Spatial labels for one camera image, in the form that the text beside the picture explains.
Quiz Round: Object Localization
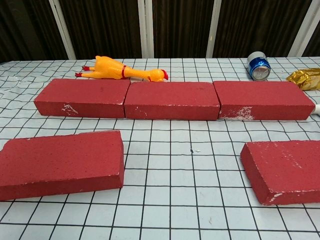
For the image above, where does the red foam brick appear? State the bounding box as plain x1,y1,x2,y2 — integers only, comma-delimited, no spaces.
124,81,221,122
33,78,132,119
0,129,125,202
212,80,316,122
240,139,320,207

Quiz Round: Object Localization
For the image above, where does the white black grid tablecloth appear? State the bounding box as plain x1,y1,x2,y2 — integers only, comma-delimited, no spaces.
0,57,320,240

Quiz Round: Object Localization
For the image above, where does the yellow rubber chicken toy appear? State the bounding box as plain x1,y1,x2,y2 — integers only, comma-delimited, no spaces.
74,55,169,83

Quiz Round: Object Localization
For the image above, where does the blue silver drink can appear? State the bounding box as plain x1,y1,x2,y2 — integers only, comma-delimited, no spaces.
247,51,272,82

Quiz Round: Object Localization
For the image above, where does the gold foil snack packet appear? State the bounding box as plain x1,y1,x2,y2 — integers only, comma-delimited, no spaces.
285,67,320,91

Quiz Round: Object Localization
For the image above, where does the white metal frame post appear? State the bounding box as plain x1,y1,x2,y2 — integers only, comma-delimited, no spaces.
48,0,77,60
137,0,155,59
206,0,223,58
287,0,320,58

